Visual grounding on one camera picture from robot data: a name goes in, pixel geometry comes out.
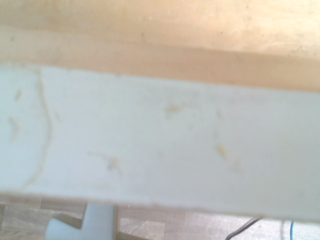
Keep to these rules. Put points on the white drawer wooden interior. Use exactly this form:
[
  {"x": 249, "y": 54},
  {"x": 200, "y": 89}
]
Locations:
[{"x": 160, "y": 137}]

